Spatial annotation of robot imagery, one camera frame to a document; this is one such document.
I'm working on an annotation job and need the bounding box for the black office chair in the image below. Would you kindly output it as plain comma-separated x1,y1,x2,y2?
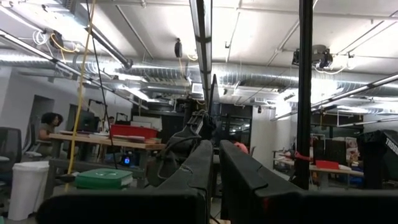
0,126,23,187

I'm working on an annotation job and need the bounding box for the small red tray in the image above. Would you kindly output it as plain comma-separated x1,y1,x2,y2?
315,159,340,170

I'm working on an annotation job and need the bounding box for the person in pink top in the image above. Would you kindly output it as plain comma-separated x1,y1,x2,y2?
232,141,250,155

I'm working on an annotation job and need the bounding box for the yellow hanging cable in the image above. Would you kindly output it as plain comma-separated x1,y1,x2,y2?
66,0,96,175

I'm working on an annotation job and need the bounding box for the cluttered background table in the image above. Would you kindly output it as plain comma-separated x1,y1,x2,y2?
272,156,365,189

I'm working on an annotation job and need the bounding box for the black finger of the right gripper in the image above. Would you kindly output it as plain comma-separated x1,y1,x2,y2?
207,73,219,116

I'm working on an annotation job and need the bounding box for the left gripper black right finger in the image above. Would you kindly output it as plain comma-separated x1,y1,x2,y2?
219,139,398,224

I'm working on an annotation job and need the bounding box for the silver ceiling air duct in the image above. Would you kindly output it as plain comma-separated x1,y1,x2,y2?
0,51,398,98

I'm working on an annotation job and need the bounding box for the seated person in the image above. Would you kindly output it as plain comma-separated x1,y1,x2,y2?
36,112,65,156

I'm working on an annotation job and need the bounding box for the black vertical frame post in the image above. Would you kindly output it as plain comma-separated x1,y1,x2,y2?
293,0,315,191

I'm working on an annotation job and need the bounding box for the black computer monitor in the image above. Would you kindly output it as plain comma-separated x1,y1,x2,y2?
72,109,101,133

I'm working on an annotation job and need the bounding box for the black Trossen-labelled robot housing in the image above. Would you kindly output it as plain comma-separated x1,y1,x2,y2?
356,129,398,191

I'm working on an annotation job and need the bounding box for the green-lidded Cascade detergent tub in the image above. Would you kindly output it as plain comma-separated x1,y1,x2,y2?
74,168,134,190

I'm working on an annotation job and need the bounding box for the red plastic bin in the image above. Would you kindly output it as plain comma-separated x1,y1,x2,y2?
109,124,160,140

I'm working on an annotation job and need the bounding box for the white trash bin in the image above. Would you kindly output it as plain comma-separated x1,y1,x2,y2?
7,161,50,222

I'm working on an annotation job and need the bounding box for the thin black hanging cable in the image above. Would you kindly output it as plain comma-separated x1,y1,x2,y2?
85,0,119,170

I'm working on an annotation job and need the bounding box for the long wooden workbench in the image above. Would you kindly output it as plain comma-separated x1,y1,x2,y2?
49,133,167,190

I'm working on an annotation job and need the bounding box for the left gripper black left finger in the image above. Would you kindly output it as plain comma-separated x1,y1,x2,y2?
35,139,215,224

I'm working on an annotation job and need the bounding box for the black ceiling cable reel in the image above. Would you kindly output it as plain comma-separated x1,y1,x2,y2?
312,44,334,70
174,37,183,59
49,30,65,50

